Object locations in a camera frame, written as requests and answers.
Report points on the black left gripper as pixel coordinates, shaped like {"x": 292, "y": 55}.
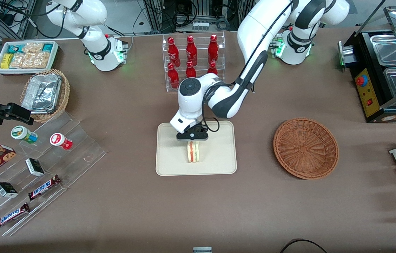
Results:
{"x": 198, "y": 128}

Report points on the triangular sandwich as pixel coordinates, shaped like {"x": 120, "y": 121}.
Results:
{"x": 194, "y": 153}

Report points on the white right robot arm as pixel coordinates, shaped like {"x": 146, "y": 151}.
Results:
{"x": 100, "y": 52}

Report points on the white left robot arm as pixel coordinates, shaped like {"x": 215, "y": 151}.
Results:
{"x": 254, "y": 42}

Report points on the cream plastic tray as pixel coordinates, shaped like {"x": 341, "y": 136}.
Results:
{"x": 219, "y": 154}

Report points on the aluminium foil tray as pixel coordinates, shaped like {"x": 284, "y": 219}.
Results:
{"x": 41, "y": 93}

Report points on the light wicker basket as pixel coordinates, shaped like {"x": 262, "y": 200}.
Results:
{"x": 65, "y": 93}

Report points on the round brown wicker basket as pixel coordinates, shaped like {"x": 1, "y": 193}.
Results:
{"x": 305, "y": 149}

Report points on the green lid cup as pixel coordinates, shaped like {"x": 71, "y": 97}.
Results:
{"x": 22, "y": 133}

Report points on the red lid cup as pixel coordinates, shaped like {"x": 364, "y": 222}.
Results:
{"x": 59, "y": 140}

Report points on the small black carton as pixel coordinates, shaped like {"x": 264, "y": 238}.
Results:
{"x": 5, "y": 189}
{"x": 34, "y": 167}

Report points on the clear peanut snack bag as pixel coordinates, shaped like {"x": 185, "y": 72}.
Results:
{"x": 33, "y": 47}
{"x": 29, "y": 60}

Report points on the yellow snack pack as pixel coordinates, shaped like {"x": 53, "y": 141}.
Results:
{"x": 6, "y": 60}

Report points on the clear acrylic bottle rack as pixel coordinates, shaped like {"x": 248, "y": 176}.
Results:
{"x": 166, "y": 86}

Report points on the clear acrylic stepped display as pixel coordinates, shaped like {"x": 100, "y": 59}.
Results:
{"x": 78, "y": 147}

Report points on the teal snack pack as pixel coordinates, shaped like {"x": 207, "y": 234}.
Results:
{"x": 47, "y": 47}
{"x": 16, "y": 48}

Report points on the red cola bottle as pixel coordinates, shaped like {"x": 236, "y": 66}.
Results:
{"x": 173, "y": 52}
{"x": 173, "y": 78}
{"x": 213, "y": 49}
{"x": 191, "y": 51}
{"x": 212, "y": 69}
{"x": 190, "y": 72}

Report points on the white rectangular snack bin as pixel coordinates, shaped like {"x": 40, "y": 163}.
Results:
{"x": 55, "y": 56}

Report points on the snickers chocolate bar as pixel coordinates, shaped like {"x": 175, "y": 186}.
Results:
{"x": 43, "y": 188}
{"x": 11, "y": 216}

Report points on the grey striped object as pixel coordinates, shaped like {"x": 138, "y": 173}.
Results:
{"x": 202, "y": 250}

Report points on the white power strip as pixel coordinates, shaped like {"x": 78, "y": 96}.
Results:
{"x": 200, "y": 25}

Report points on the black food warmer machine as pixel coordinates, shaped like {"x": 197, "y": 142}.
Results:
{"x": 368, "y": 95}

